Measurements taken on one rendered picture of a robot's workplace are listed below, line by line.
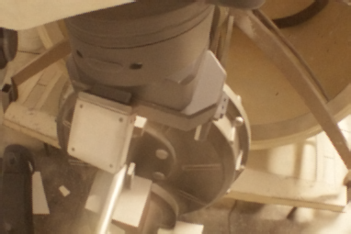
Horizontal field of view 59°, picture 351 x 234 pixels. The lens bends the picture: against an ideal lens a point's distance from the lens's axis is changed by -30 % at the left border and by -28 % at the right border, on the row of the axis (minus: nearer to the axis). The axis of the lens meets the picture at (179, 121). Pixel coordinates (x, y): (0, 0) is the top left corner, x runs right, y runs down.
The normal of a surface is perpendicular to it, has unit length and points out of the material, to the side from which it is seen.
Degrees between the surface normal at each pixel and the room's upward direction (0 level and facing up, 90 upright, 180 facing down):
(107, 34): 115
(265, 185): 0
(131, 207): 0
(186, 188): 90
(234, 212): 0
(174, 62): 107
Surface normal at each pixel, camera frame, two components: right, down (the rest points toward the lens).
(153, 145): -0.22, 0.67
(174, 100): -0.29, 0.89
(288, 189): 0.14, -0.70
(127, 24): 0.04, 0.93
